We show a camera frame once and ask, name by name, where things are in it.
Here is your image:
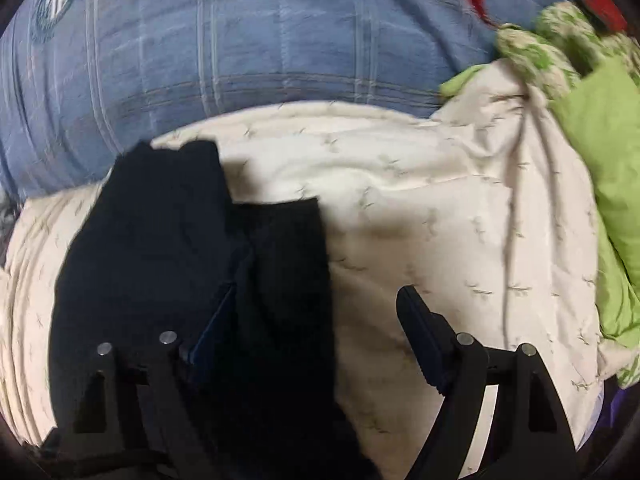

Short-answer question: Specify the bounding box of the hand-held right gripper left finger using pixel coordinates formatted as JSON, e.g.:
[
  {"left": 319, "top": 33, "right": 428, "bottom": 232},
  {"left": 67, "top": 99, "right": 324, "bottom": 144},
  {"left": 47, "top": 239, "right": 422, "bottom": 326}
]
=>
[{"left": 42, "top": 280, "right": 241, "bottom": 480}]

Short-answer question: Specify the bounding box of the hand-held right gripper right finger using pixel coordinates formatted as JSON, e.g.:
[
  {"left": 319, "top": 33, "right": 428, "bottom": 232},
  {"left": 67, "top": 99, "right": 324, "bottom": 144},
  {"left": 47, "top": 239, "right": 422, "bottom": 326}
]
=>
[{"left": 396, "top": 285, "right": 581, "bottom": 480}]

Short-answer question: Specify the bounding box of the dark navy garment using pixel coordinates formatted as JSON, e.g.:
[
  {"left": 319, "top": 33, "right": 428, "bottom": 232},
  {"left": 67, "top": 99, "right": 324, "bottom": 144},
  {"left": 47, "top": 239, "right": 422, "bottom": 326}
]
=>
[{"left": 50, "top": 140, "right": 386, "bottom": 480}]

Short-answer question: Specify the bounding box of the white floral quilt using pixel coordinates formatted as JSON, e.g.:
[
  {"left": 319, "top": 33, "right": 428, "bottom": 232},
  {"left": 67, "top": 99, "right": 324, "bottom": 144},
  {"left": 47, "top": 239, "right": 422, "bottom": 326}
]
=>
[{"left": 0, "top": 70, "right": 610, "bottom": 461}]

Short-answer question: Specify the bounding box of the green patterned cloth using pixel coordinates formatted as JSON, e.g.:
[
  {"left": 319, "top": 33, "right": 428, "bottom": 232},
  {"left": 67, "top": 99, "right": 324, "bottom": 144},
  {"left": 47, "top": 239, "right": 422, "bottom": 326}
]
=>
[{"left": 439, "top": 59, "right": 640, "bottom": 352}]

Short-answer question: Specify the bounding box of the green floral cloth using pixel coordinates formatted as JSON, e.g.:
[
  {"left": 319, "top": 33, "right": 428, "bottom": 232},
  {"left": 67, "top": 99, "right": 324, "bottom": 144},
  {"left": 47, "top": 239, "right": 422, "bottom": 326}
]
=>
[{"left": 494, "top": 1, "right": 640, "bottom": 97}]

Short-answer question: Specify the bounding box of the red cloth piece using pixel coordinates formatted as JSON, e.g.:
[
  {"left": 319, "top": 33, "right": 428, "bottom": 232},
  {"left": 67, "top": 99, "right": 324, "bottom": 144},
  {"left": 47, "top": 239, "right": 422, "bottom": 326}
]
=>
[{"left": 574, "top": 0, "right": 628, "bottom": 33}]

